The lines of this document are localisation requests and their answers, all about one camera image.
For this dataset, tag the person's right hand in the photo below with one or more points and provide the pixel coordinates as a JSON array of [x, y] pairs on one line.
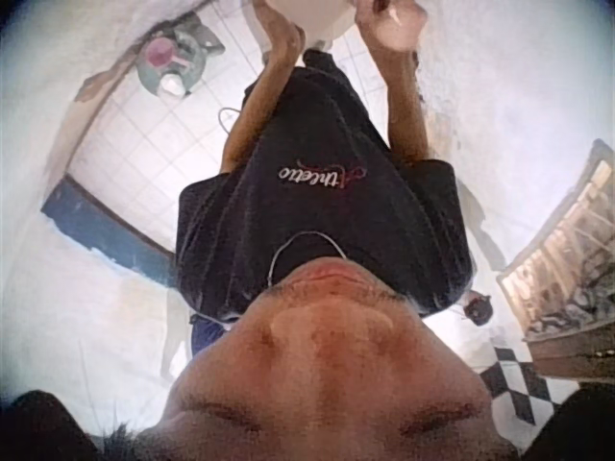
[[389, 31]]

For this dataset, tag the black small device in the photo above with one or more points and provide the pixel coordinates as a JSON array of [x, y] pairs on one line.
[[478, 309]]

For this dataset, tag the blue door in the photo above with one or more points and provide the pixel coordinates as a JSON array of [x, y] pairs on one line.
[[103, 225]]

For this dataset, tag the white small cup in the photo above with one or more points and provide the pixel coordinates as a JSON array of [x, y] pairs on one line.
[[172, 85]]

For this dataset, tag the white round bowl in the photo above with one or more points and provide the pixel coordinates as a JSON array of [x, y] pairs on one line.
[[312, 16]]

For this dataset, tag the person's left hand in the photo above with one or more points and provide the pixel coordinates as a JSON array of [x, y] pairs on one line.
[[281, 41]]

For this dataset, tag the grey bucket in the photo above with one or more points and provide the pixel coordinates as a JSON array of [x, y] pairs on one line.
[[192, 53]]

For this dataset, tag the pink plastic scoop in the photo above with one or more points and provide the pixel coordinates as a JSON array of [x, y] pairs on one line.
[[161, 53]]

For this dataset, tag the wooden shelf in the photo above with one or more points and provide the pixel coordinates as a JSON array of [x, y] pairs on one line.
[[562, 269]]

